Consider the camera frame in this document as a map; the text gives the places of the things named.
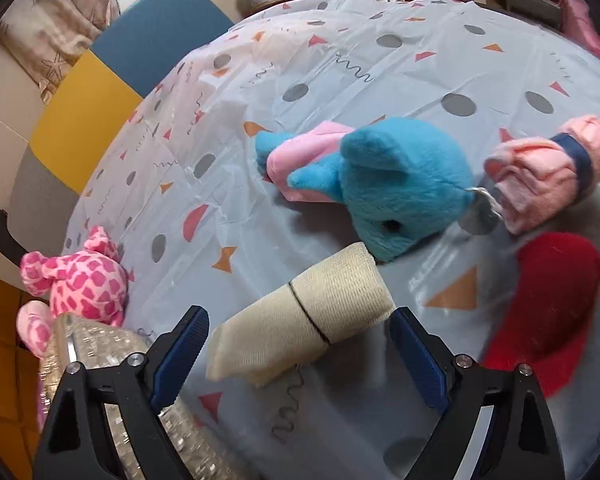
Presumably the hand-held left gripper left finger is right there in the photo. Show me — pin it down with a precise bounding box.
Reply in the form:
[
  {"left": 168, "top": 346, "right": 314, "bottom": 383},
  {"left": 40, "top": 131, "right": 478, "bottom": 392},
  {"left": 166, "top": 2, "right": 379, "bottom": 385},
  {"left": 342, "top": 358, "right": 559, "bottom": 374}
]
[{"left": 32, "top": 305, "right": 211, "bottom": 480}]

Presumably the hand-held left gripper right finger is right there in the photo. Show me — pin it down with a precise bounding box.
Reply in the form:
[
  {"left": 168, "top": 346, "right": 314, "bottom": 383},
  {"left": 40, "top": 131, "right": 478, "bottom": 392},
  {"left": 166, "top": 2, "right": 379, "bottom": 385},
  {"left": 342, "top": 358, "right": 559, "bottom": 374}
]
[{"left": 389, "top": 306, "right": 566, "bottom": 480}]

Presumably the cream cloth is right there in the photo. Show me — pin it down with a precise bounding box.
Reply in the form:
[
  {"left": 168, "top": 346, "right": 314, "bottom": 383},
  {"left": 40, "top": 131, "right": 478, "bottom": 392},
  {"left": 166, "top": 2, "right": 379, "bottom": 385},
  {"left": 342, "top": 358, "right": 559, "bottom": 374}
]
[{"left": 206, "top": 241, "right": 396, "bottom": 387}]

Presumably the red fuzzy cloth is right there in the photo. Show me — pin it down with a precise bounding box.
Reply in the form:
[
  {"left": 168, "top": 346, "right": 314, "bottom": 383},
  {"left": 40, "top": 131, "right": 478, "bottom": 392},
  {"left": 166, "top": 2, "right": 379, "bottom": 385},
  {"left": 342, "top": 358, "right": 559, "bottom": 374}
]
[{"left": 482, "top": 232, "right": 600, "bottom": 401}]

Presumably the blue dolphin plush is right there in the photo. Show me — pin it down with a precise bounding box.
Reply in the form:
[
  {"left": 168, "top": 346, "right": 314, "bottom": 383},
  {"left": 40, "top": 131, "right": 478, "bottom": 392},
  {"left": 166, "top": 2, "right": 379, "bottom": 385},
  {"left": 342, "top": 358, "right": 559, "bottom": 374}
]
[{"left": 255, "top": 116, "right": 506, "bottom": 263}]

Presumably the pink towel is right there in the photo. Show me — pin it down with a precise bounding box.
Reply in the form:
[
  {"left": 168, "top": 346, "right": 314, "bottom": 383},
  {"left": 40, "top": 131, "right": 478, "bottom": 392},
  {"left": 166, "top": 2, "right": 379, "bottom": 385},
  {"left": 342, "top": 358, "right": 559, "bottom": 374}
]
[{"left": 484, "top": 115, "right": 600, "bottom": 236}]

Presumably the pink spotted giraffe plush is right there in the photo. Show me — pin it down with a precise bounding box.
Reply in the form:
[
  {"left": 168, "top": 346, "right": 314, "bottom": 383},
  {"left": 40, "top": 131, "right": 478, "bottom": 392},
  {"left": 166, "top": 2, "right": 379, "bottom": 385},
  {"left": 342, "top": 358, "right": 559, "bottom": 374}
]
[{"left": 16, "top": 226, "right": 136, "bottom": 358}]

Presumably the wooden wardrobe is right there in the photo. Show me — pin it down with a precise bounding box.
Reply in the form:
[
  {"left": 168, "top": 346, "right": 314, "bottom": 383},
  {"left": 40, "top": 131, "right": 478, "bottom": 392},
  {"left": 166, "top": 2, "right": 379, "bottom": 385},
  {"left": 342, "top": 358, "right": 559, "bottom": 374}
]
[{"left": 0, "top": 270, "right": 46, "bottom": 461}]

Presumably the black rolled mat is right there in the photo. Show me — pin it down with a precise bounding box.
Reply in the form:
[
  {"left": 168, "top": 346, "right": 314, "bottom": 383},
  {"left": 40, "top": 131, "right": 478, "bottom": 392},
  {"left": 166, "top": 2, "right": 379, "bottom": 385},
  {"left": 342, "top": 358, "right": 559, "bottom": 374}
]
[{"left": 0, "top": 207, "right": 28, "bottom": 261}]

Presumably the grey yellow blue chair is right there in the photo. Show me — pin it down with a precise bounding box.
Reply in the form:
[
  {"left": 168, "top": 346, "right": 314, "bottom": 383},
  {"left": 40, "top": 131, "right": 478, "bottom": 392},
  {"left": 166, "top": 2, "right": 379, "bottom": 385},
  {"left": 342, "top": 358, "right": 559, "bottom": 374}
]
[{"left": 7, "top": 0, "right": 236, "bottom": 241}]

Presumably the beige printed curtain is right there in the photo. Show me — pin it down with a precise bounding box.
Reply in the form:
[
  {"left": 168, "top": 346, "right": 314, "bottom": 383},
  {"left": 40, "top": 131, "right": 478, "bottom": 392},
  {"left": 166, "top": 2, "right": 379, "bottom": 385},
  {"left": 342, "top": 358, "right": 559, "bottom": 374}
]
[{"left": 0, "top": 0, "right": 118, "bottom": 106}]

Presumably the pink bag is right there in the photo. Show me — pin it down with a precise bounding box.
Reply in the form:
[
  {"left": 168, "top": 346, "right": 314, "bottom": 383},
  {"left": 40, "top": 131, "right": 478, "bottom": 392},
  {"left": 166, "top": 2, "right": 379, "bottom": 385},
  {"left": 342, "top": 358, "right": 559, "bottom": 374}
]
[{"left": 559, "top": 0, "right": 600, "bottom": 72}]

